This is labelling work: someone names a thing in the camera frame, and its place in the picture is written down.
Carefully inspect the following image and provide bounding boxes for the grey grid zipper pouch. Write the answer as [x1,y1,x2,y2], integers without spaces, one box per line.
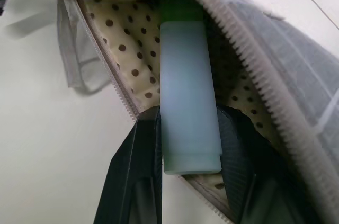
[49,0,339,224]

